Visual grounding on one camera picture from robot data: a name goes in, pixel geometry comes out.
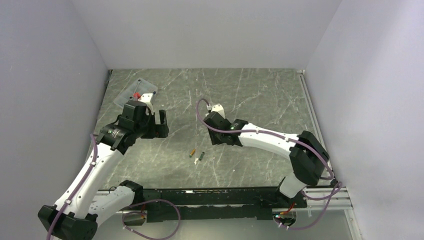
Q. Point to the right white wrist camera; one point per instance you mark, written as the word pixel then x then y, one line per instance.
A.
pixel 217 108

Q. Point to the aluminium rail right edge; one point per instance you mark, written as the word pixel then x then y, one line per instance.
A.
pixel 301 76

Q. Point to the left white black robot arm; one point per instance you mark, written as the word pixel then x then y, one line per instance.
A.
pixel 74 216

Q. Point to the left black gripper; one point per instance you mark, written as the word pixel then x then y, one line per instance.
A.
pixel 157 130

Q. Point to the gold AA battery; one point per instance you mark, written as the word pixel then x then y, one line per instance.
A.
pixel 192 153

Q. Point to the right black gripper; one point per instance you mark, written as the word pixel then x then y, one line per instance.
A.
pixel 214 140

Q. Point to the clear plastic organizer box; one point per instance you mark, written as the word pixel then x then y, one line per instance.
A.
pixel 139 87

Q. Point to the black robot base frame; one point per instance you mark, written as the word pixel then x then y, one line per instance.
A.
pixel 260 203

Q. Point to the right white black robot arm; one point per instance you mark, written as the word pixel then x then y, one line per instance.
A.
pixel 307 156

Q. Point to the green AA battery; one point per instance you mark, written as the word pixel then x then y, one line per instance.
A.
pixel 201 156

